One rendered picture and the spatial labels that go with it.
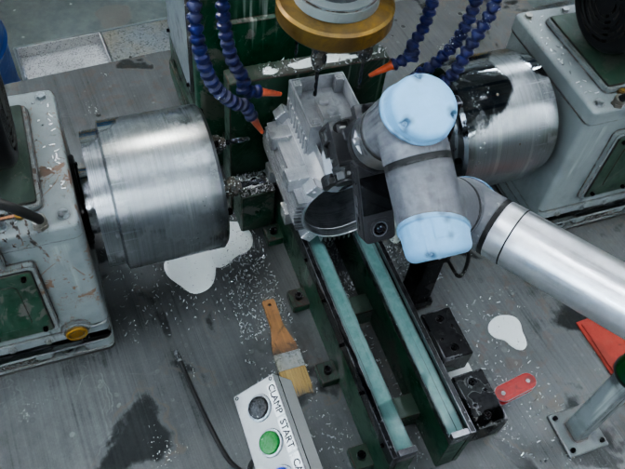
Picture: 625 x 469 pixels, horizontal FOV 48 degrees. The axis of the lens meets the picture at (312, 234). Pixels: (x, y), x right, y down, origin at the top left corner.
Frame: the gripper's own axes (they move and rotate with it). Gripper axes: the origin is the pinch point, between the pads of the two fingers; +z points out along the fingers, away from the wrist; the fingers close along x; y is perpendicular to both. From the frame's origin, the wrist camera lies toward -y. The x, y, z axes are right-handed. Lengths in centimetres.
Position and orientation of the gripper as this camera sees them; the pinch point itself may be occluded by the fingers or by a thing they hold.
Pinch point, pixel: (338, 188)
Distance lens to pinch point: 106.4
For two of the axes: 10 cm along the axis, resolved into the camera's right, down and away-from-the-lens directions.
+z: -2.4, 1.3, 9.6
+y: -2.5, -9.7, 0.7
